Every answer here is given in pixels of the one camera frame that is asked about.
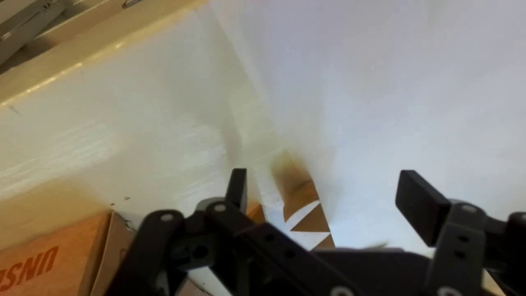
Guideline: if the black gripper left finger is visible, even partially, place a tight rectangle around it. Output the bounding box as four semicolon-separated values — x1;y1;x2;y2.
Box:
105;169;352;296

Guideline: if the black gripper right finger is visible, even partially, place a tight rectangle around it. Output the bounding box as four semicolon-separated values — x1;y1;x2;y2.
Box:
395;170;526;296

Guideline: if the light brown wooden block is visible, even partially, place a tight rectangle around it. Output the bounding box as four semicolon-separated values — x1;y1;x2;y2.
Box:
245;203;270;228

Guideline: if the dark brown patterned block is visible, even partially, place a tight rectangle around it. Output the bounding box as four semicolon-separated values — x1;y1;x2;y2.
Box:
271;152;337;254

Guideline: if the orange board game box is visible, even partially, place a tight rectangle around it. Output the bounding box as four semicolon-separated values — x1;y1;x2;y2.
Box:
0;211;137;296

